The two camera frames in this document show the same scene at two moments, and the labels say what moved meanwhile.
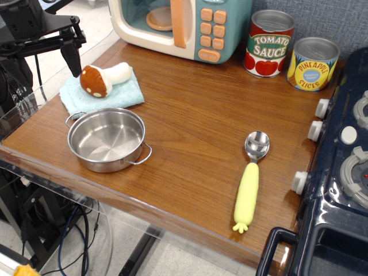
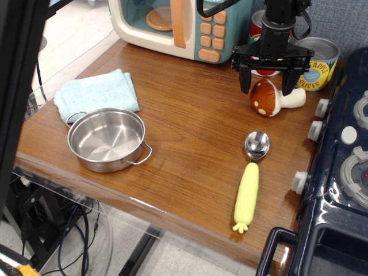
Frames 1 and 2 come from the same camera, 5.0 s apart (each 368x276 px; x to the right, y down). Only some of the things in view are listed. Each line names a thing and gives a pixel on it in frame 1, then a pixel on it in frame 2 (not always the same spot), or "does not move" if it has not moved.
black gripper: [25, 27] → [273, 52]
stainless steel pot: [106, 140] does not move
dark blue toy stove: [332, 233] does not move
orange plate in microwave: [160, 18] does not move
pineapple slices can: [313, 64] does not move
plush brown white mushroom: [98, 82] → [268, 100]
